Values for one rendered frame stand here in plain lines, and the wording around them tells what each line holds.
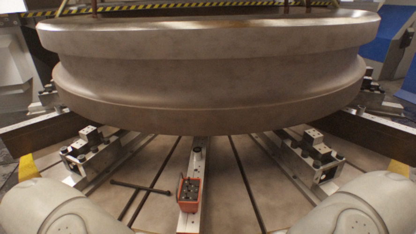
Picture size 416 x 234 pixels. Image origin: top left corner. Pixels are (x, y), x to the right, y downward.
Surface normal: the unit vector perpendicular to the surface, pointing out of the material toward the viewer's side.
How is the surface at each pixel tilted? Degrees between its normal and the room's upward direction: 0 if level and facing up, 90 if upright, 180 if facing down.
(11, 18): 90
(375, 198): 10
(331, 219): 52
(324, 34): 90
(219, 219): 0
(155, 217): 0
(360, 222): 24
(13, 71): 90
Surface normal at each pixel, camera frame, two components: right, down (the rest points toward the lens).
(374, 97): -0.43, 0.42
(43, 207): 0.07, -0.77
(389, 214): 0.05, -0.47
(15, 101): 0.28, 0.43
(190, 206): -0.06, 0.56
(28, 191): -0.11, -0.89
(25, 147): 0.67, 0.33
